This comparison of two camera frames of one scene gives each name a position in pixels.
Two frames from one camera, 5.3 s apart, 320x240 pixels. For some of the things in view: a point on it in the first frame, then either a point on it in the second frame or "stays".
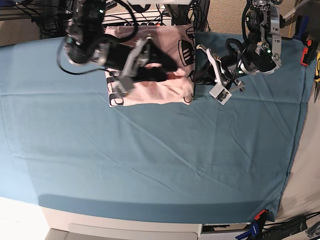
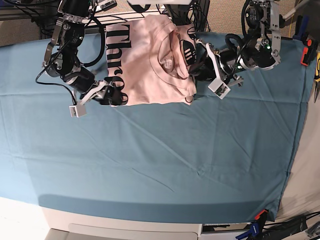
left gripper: x=123 y=58 -> x=114 y=96
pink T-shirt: x=177 y=43 stays
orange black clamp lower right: x=262 y=216 stays
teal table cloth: x=61 y=142 stays
